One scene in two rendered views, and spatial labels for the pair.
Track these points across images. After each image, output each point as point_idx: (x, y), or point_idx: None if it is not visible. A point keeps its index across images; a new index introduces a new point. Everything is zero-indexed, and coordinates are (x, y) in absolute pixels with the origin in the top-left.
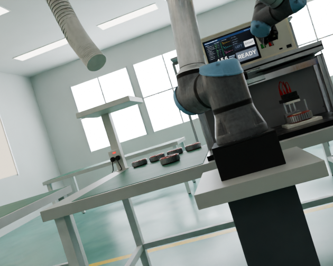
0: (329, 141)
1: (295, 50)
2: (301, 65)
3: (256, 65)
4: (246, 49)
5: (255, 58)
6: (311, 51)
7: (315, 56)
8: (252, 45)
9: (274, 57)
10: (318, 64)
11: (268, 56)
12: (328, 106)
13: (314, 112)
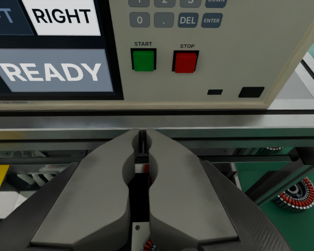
0: None
1: (259, 131)
2: (241, 166)
3: (91, 137)
4: (49, 51)
5: (96, 97)
6: (302, 144)
7: (296, 149)
8: (83, 37)
9: (171, 133)
10: (285, 173)
11: (154, 102)
12: (232, 173)
13: (206, 154)
